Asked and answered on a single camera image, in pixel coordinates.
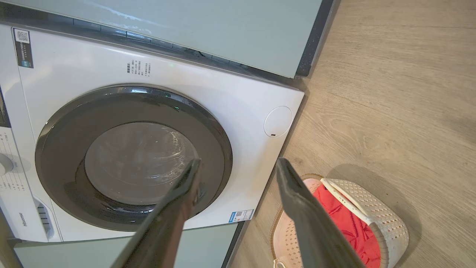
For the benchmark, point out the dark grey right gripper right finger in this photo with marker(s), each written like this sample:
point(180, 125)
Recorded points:
point(312, 230)

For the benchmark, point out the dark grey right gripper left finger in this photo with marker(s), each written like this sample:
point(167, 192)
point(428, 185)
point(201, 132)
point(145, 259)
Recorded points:
point(163, 230)

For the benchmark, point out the white perforated laundry basket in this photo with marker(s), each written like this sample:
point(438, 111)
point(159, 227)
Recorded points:
point(386, 219)

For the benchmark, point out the red garment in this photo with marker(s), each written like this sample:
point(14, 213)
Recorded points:
point(353, 230)

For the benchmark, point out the blue energy label sticker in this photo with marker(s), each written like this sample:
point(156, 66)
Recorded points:
point(241, 216)

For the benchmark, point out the round white filter cover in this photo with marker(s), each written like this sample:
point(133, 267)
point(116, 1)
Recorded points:
point(278, 121)

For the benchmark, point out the dark round washing machine door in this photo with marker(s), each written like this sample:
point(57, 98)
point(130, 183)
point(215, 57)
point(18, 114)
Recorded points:
point(67, 149)

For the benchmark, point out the white front-load washing machine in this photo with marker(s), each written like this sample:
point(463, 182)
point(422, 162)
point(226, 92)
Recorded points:
point(238, 111)

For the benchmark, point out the white washing machine knob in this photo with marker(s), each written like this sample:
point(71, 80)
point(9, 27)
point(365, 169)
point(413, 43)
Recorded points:
point(4, 163)

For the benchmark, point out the black control display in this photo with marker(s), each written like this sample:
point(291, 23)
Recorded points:
point(2, 109)

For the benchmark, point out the black QR code sticker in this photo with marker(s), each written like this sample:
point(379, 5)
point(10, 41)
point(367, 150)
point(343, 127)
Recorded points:
point(23, 52)

